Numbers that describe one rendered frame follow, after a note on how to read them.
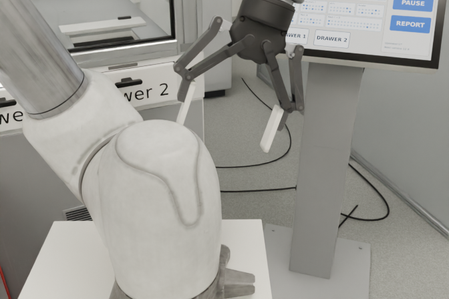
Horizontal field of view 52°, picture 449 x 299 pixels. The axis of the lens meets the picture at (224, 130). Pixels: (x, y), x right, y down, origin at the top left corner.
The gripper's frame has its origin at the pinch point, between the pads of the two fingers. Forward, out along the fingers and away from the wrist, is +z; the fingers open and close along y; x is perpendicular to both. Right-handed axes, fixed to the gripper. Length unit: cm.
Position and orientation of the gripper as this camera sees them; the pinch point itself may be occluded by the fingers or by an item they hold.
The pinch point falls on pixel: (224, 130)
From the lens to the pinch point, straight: 68.4
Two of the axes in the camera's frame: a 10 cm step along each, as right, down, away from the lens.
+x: 1.5, 2.9, -9.4
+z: -3.2, 9.2, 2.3
